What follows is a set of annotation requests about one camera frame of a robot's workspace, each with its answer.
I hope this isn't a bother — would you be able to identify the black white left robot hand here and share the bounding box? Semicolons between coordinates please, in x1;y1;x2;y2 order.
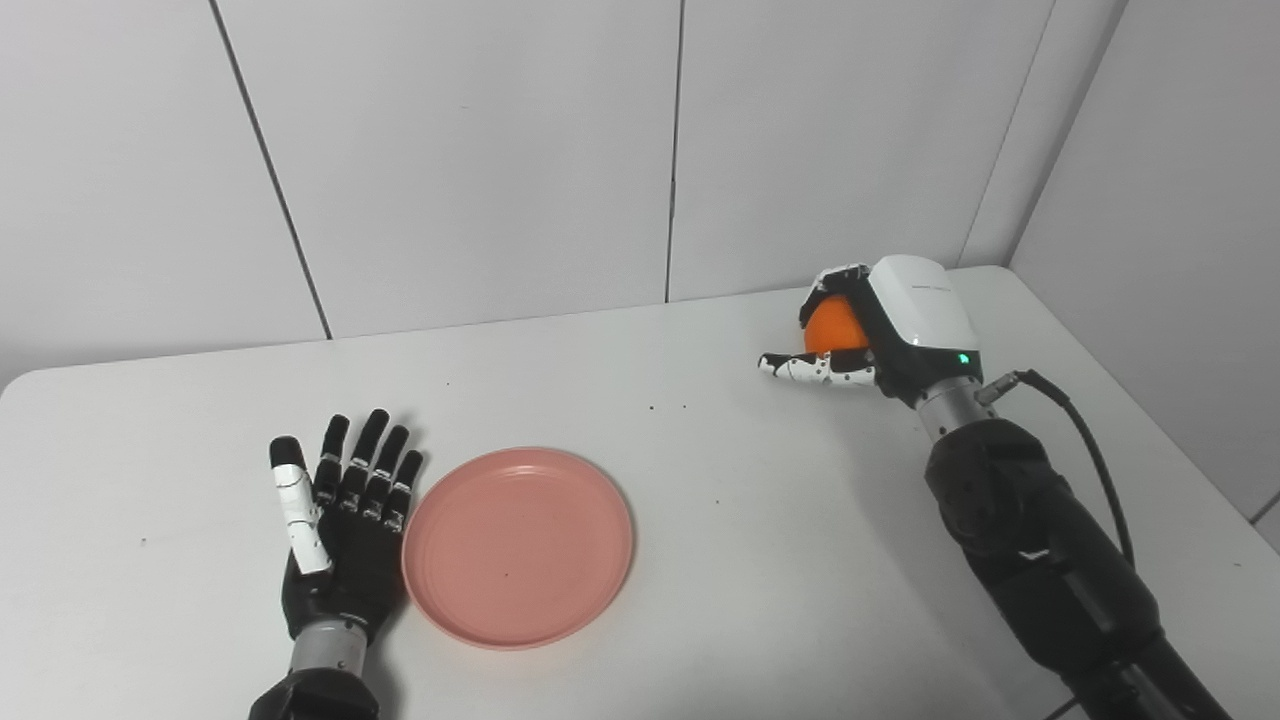
268;408;425;643

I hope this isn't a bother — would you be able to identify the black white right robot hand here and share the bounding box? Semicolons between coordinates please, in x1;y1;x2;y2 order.
758;255;983;406

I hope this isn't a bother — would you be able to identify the orange fruit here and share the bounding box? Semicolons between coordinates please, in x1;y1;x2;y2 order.
803;294;871;355

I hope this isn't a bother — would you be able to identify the pink round plate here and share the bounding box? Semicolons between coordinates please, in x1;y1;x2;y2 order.
401;447;636;651

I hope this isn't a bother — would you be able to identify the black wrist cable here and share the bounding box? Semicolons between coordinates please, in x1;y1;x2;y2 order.
978;369;1136;566

